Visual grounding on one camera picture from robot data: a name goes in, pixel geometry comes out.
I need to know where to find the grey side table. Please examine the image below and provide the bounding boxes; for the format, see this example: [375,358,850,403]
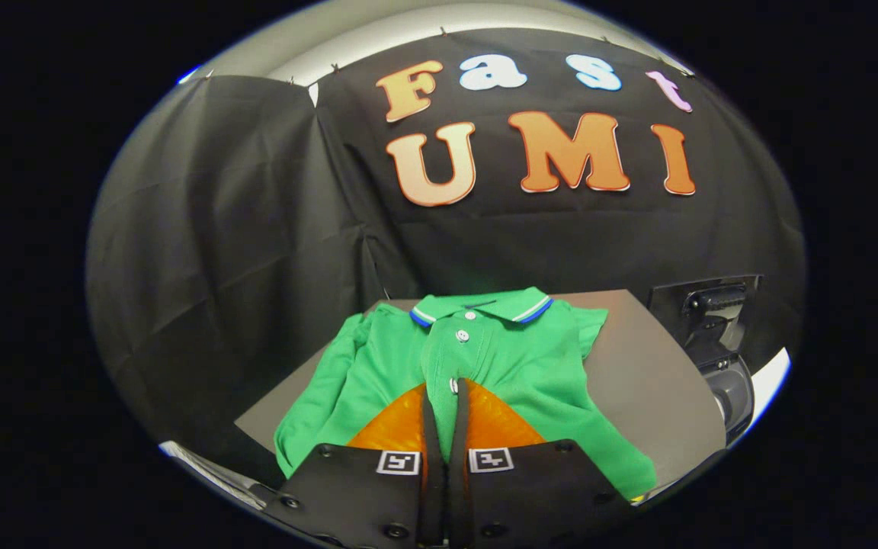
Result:
[235,288,728,496]

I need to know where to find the green polo shirt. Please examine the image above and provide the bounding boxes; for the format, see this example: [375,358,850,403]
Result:
[274,287,659,500]

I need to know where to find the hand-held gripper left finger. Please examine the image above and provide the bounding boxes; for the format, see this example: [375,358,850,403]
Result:
[264,381,447,549]

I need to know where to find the dark transparent washing machine lid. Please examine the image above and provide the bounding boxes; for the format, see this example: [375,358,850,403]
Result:
[649,274,764,361]

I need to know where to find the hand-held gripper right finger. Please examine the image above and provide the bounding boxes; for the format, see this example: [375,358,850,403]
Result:
[447,377,638,549]

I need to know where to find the white side table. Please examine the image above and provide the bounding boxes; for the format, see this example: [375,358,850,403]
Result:
[748,347,792,428]

